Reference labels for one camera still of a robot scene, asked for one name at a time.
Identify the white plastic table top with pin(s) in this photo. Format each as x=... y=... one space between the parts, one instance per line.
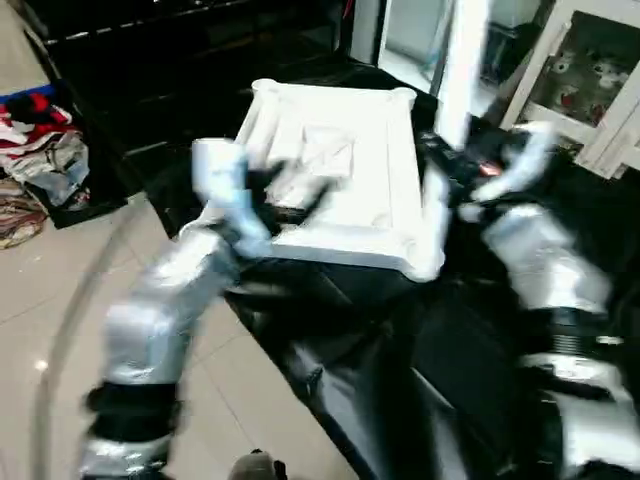
x=370 y=150

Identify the white plastic table leg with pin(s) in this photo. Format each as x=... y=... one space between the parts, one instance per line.
x=462 y=70

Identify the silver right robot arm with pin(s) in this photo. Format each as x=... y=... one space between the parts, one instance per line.
x=545 y=260

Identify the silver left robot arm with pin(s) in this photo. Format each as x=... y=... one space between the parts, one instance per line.
x=160 y=320

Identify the white glass door cabinet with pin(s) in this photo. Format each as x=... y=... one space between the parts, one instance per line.
x=590 y=70

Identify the black work mat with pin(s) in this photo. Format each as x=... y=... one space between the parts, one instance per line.
x=400 y=380

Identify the colourful cloth pile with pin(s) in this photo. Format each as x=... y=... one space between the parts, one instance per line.
x=45 y=150

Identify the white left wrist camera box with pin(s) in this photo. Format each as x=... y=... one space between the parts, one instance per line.
x=220 y=175

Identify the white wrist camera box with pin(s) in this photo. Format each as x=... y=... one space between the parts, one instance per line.
x=220 y=175
x=525 y=160

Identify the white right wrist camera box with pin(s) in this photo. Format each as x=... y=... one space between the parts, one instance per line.
x=525 y=160

